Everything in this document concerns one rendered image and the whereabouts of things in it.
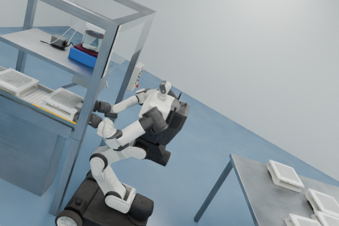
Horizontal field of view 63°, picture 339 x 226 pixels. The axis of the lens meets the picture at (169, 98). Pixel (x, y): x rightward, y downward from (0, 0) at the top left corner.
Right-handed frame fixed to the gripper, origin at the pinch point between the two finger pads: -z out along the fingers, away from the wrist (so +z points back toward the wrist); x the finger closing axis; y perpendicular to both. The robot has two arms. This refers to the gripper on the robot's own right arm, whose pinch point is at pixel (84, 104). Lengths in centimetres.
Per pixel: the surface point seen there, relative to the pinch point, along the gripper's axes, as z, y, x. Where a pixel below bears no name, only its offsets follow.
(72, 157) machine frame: -3.1, -27.6, 27.8
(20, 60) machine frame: -45, 113, 33
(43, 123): -24.8, -6.9, 18.1
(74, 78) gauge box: -10.5, 9.4, -14.2
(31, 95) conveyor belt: -34.7, 16.4, 11.4
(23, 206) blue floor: -23, -20, 90
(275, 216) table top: 122, -99, 0
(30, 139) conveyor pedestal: -29.2, 0.9, 40.2
